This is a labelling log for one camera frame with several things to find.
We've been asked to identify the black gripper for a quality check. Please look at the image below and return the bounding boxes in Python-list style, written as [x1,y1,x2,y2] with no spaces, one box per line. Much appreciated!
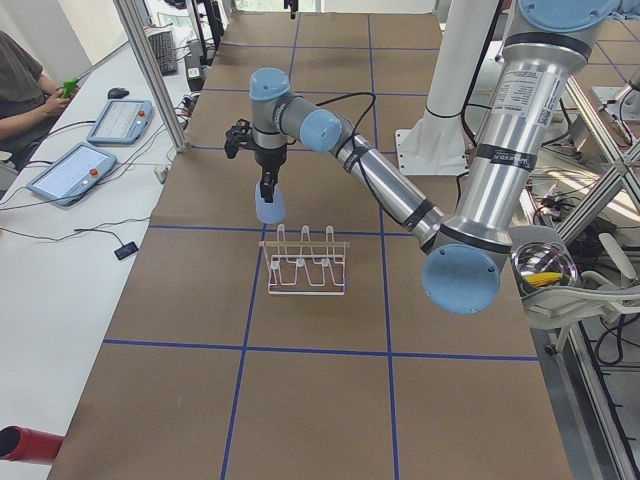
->
[255,0,299,203]

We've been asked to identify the light blue plastic cup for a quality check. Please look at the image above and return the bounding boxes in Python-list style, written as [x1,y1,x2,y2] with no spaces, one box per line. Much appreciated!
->
[255,183,286,224]

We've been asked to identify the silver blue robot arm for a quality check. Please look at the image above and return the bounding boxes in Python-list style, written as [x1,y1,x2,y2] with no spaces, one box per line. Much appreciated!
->
[248,1,617,314]

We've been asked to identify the black keyboard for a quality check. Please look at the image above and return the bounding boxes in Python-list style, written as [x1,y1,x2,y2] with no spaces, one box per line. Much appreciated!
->
[147,30,177,76]

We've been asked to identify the far blue teach pendant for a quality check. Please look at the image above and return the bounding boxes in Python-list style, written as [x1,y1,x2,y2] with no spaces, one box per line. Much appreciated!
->
[86,99,153,145]

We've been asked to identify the blue teach pendant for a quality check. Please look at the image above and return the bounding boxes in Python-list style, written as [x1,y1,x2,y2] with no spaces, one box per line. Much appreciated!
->
[26,143,117,207]
[86,99,153,145]

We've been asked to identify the black computer mouse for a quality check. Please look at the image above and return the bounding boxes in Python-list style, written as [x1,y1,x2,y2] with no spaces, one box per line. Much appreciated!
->
[107,87,129,99]

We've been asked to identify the small black sensor puck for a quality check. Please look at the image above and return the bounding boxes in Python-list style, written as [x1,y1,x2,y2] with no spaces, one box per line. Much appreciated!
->
[114,242,139,261]

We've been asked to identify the near blue teach pendant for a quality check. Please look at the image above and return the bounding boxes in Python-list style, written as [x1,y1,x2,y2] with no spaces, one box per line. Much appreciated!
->
[26,143,117,207]

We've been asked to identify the seated person dark shirt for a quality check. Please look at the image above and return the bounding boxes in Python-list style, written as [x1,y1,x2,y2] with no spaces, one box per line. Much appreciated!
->
[1,32,71,171]

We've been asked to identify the metal bowl with corn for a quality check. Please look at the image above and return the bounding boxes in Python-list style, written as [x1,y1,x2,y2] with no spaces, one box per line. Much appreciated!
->
[511,242,578,297]

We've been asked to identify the red cylinder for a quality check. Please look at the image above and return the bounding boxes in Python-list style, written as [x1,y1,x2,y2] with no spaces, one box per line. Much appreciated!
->
[1,426,64,465]

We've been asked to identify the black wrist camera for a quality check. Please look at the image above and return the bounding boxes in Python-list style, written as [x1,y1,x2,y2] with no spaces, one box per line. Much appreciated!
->
[224,119,257,160]

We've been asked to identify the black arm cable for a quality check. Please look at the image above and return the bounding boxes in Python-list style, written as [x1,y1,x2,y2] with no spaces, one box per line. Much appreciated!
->
[309,91,436,236]

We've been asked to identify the white wire cup holder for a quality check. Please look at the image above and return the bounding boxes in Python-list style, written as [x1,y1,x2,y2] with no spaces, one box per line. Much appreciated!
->
[258,224,351,296]

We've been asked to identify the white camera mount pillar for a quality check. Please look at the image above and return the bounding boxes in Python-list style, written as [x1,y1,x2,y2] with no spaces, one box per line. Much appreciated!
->
[396,0,502,176]

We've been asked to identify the aluminium frame post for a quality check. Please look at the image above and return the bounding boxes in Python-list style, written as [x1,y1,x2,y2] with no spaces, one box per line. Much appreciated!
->
[113,0,186,153]

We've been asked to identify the green handled stick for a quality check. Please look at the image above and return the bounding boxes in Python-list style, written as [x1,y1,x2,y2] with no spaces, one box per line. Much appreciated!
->
[59,41,129,99]

